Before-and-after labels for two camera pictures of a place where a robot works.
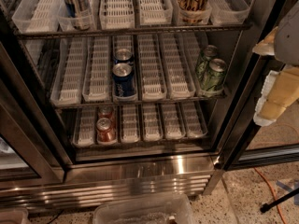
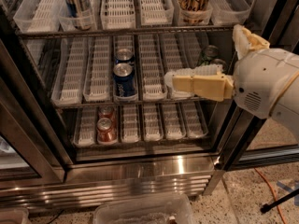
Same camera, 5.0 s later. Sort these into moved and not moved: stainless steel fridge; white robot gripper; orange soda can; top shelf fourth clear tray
Moved: white robot gripper
Not moved: top shelf fourth clear tray; orange soda can; stainless steel fridge
